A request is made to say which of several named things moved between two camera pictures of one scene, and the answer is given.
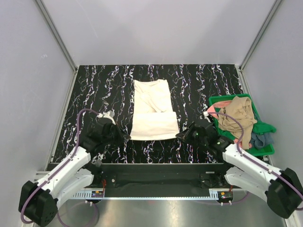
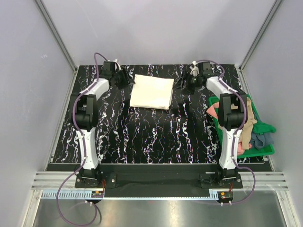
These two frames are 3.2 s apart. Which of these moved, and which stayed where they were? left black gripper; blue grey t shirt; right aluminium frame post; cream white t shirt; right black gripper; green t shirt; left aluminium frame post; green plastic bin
Moved: left black gripper; right black gripper; cream white t shirt
Stayed: right aluminium frame post; green plastic bin; green t shirt; blue grey t shirt; left aluminium frame post
